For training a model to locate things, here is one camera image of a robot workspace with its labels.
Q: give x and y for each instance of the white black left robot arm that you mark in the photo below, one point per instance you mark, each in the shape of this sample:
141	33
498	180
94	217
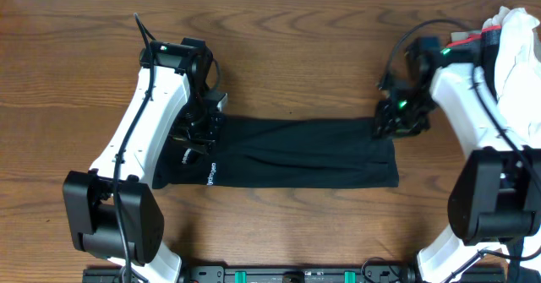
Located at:
112	213

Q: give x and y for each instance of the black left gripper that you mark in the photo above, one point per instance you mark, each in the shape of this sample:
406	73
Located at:
207	139

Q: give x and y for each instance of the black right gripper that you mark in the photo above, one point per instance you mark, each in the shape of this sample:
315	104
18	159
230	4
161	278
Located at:
388	128

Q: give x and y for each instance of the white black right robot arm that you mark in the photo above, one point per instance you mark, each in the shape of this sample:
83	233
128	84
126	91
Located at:
496	199

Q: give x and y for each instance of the white crumpled garment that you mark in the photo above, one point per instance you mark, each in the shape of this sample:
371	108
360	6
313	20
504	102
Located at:
517	72

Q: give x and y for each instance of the black t-shirt white logo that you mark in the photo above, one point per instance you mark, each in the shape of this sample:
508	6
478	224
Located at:
270	153

